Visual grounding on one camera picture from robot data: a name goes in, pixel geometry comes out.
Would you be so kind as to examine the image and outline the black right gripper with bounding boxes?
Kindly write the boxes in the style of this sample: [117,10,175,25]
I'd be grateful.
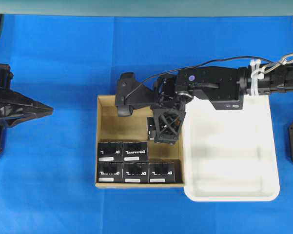
[152,67,197,144]

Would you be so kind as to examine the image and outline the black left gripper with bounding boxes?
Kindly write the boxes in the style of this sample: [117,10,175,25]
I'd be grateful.
[0,64,53,128]

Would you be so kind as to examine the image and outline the black box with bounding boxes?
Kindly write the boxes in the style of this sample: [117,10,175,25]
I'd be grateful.
[147,117,181,141]
[97,142,123,163]
[149,162,176,184]
[122,163,149,184]
[97,162,123,183]
[122,141,149,163]

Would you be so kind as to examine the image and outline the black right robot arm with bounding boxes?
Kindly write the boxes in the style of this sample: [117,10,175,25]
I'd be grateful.
[147,60,293,144]

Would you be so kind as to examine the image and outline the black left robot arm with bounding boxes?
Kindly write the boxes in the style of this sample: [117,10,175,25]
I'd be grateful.
[0,64,54,153]

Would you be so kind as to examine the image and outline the open brown cardboard box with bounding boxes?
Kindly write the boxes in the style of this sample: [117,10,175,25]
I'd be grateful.
[94,95,185,189]

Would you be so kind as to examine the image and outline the white plastic tray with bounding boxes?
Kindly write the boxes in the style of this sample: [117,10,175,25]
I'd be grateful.
[182,96,280,202]

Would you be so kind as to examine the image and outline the blue table cloth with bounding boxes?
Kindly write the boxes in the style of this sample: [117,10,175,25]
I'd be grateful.
[0,15,293,234]

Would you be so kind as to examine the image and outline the white zip ties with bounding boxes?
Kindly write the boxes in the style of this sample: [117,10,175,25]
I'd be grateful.
[250,59,264,96]

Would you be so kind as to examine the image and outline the silver carabiner clip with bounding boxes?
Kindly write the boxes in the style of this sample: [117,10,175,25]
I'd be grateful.
[259,53,293,74]

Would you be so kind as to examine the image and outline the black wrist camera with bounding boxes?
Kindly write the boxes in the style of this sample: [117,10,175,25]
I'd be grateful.
[115,72,160,117]

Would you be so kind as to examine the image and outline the black camera cable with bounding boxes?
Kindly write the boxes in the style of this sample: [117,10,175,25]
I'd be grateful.
[123,50,293,103]

